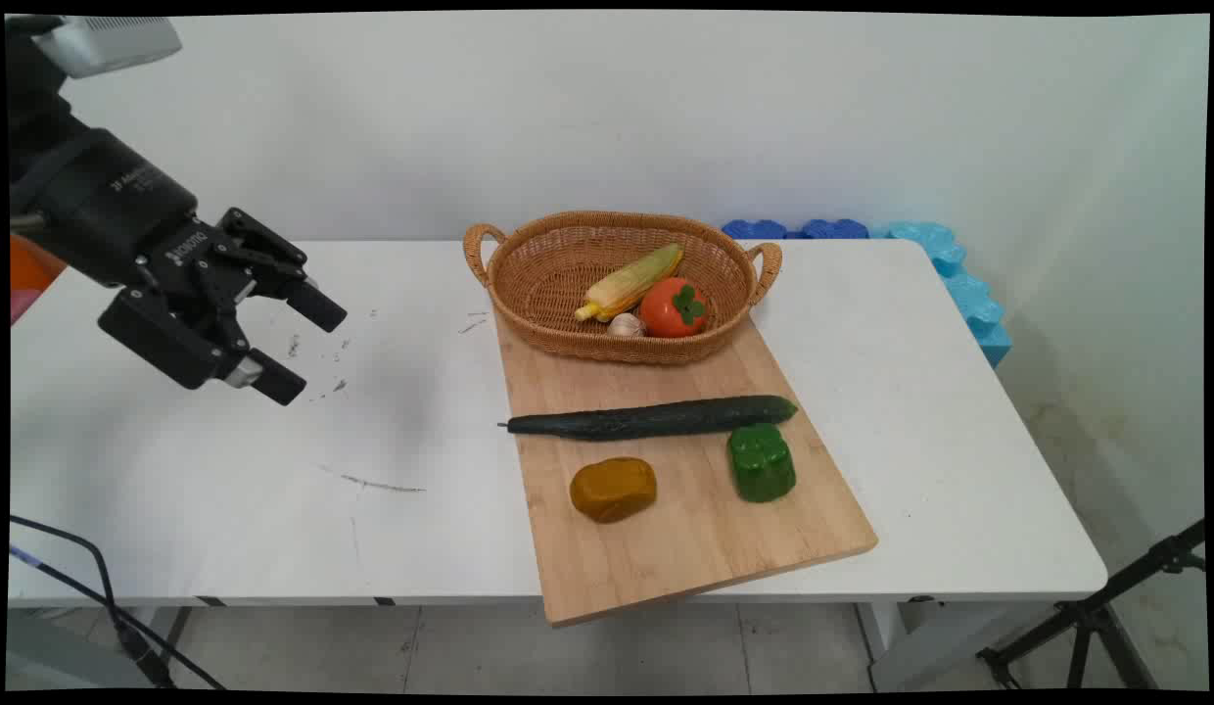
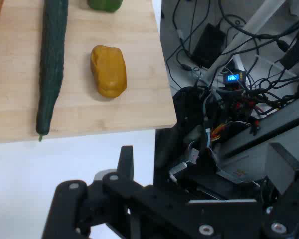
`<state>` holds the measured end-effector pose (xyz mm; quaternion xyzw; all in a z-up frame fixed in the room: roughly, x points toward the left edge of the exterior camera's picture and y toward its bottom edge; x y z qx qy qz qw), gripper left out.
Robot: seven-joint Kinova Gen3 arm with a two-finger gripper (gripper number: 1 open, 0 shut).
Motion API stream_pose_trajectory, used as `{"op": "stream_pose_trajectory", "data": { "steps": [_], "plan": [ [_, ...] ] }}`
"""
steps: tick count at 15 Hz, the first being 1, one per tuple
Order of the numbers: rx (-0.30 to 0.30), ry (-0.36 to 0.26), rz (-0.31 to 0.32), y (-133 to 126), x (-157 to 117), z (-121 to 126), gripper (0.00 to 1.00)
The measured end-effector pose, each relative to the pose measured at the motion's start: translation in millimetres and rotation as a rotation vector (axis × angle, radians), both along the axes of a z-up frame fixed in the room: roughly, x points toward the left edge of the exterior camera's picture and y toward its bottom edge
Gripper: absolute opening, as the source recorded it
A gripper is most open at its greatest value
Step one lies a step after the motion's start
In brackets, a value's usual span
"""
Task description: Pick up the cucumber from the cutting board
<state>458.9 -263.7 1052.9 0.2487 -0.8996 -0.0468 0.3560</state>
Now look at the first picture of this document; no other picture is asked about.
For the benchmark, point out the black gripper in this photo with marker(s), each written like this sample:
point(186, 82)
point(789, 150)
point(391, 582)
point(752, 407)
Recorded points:
point(117, 211)

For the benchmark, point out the dark green toy cucumber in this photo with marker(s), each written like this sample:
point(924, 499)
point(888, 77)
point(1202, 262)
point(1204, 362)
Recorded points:
point(646, 419)

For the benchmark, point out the orange plastic object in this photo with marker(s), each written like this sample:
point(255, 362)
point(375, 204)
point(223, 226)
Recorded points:
point(29, 264)

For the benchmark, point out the woven wicker basket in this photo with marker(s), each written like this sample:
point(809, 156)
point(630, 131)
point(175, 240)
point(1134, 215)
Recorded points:
point(548, 284)

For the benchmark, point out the white toy garlic bulb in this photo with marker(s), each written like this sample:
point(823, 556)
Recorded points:
point(627, 326)

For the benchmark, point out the yellow toy corn cob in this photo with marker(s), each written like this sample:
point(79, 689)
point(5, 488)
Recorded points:
point(631, 279)

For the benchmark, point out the brown toy potato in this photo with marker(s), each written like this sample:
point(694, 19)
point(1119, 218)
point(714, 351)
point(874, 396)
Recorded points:
point(612, 490)

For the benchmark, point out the orange toy tomato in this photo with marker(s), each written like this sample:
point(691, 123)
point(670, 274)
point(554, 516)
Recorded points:
point(666, 313)

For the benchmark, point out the wooden cutting board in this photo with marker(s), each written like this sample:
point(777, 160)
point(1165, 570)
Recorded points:
point(685, 548)

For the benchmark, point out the dark blue foam mat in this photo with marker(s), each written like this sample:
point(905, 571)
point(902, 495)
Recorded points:
point(754, 229)

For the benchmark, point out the green toy bell pepper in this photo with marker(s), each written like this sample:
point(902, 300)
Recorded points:
point(762, 470)

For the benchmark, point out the white table leg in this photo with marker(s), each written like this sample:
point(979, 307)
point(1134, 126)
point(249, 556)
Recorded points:
point(891, 622)

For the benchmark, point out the light blue foam mat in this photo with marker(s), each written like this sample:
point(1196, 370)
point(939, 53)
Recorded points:
point(969, 294)

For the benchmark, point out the black tripod stand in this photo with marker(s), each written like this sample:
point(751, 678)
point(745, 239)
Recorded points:
point(1092, 617)

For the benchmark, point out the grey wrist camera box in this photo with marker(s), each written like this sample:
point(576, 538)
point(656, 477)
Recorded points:
point(117, 44)

